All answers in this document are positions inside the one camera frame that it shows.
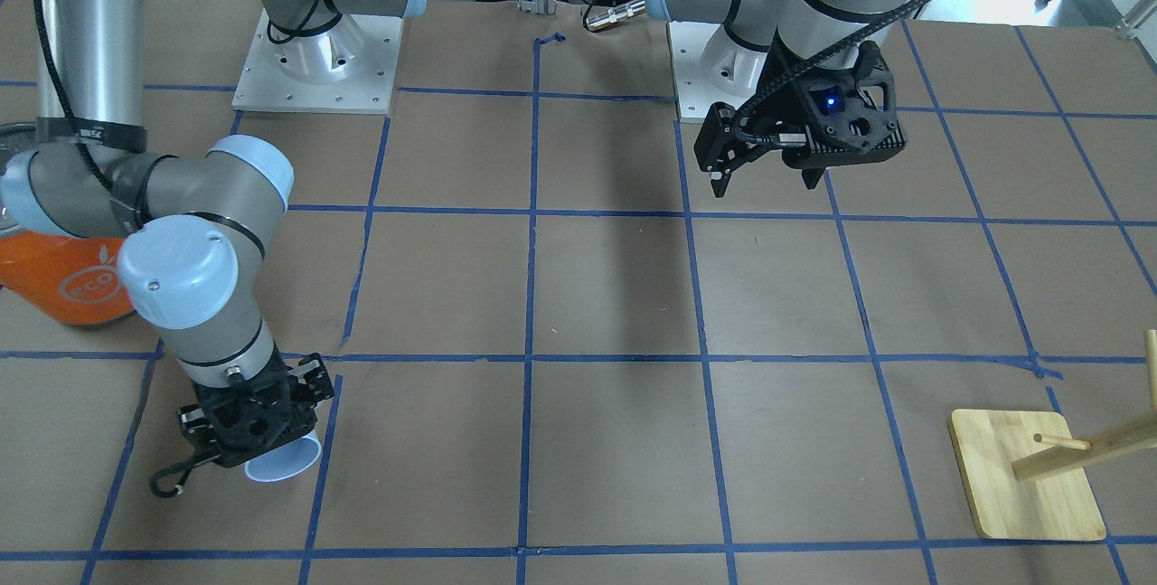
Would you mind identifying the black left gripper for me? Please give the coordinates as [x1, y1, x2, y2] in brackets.
[693, 40, 908, 198]

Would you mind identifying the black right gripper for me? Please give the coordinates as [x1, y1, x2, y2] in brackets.
[178, 351, 334, 468]

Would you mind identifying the orange canister with grey lid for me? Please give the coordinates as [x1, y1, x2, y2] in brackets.
[1, 191, 134, 326]

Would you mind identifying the light blue plastic cup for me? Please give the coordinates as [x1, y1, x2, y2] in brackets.
[243, 431, 323, 483]

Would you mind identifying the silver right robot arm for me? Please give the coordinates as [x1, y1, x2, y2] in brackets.
[3, 0, 334, 482]

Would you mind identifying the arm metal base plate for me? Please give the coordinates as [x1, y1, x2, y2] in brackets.
[233, 14, 406, 114]
[668, 22, 767, 124]

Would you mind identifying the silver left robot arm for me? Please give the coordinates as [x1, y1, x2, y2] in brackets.
[644, 0, 933, 198]

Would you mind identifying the wooden cup rack stand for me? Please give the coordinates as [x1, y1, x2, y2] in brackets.
[948, 329, 1157, 541]

